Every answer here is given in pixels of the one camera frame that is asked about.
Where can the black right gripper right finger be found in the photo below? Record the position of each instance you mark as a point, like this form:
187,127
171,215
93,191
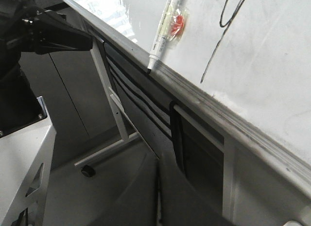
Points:
181,204

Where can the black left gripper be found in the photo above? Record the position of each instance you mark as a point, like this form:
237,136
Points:
25,27

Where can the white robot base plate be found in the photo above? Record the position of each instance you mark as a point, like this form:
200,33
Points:
25,162

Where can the white whiteboard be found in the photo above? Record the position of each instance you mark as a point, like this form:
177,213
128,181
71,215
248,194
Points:
253,56

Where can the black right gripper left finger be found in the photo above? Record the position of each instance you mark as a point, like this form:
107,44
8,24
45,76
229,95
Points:
137,205

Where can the aluminium whiteboard tray rail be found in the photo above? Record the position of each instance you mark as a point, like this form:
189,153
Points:
133,24

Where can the grey whiteboard stand frame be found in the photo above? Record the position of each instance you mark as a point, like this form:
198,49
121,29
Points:
126,128

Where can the white black whiteboard marker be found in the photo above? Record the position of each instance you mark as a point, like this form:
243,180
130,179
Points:
170,27

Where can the black caster knob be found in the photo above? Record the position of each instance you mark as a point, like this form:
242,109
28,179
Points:
88,171

